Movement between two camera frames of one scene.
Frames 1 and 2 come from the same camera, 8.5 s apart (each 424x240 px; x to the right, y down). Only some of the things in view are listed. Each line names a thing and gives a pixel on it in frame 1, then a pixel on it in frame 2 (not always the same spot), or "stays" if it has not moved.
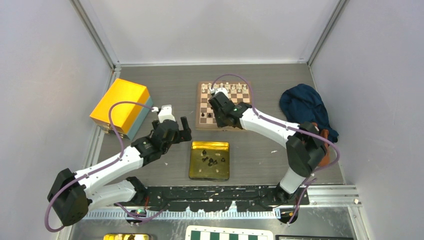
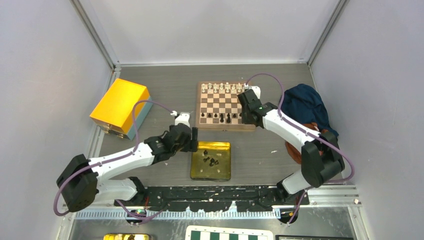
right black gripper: [220, 123] -> [244, 120]
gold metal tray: [209, 160] stays
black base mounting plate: [199, 198] stays
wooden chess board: [238, 91] stays
